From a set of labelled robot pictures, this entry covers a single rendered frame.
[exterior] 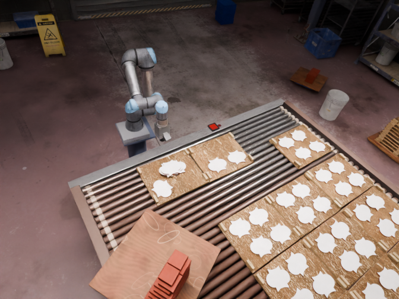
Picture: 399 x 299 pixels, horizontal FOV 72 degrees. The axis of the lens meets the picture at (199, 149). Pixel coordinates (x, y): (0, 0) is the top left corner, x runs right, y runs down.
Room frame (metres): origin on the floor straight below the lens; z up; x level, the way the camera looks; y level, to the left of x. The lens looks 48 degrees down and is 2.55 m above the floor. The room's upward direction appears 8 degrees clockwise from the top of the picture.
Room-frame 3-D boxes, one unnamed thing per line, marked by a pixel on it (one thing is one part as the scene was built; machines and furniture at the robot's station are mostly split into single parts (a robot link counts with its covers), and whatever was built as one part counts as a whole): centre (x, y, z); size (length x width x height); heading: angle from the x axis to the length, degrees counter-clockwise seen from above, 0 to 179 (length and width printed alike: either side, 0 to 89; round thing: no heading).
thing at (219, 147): (1.41, -0.17, 0.93); 0.41 x 0.35 x 0.02; 127
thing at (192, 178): (1.16, 0.17, 0.93); 0.41 x 0.35 x 0.02; 128
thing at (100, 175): (1.62, 0.04, 0.89); 2.08 x 0.09 x 0.06; 129
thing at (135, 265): (0.49, 0.12, 1.03); 0.50 x 0.50 x 0.02; 68
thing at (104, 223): (1.33, -0.20, 0.90); 1.95 x 0.05 x 0.05; 129
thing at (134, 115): (1.63, 0.56, 1.08); 0.13 x 0.12 x 0.14; 116
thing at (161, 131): (1.30, 0.26, 1.23); 0.12 x 0.09 x 0.16; 44
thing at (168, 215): (1.21, -0.29, 0.90); 1.95 x 0.05 x 0.05; 129
